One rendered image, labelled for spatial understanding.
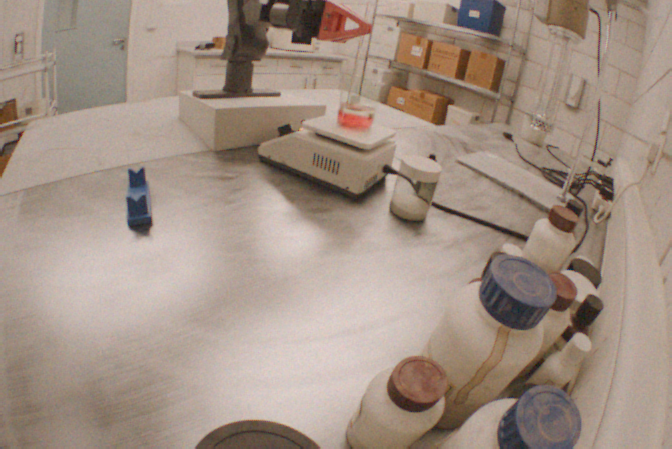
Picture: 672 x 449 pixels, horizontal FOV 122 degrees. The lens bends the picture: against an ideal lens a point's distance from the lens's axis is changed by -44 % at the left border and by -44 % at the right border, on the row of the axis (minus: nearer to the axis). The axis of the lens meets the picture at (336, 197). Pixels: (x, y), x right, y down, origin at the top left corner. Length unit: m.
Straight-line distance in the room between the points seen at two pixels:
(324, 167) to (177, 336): 0.33
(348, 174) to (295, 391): 0.32
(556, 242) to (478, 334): 0.23
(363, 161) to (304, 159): 0.10
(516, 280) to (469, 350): 0.05
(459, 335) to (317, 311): 0.15
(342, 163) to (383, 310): 0.24
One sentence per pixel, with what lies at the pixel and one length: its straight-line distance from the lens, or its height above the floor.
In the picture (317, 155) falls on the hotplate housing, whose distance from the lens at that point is 0.50.
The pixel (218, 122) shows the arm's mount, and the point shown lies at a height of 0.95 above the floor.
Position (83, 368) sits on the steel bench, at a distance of 0.29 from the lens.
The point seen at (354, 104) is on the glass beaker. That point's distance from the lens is 0.49.
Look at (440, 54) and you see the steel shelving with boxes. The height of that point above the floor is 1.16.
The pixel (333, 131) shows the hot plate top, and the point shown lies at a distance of 0.49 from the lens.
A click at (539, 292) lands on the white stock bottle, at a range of 0.20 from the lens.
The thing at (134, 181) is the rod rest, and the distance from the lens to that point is 0.49.
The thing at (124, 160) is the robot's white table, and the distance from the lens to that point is 0.61.
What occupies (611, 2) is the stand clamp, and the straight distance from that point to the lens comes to 0.83.
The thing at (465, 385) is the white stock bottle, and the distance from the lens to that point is 0.21.
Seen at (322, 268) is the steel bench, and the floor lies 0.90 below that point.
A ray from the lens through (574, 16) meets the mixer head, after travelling 0.79.
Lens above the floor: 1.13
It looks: 28 degrees down
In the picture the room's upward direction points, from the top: 11 degrees clockwise
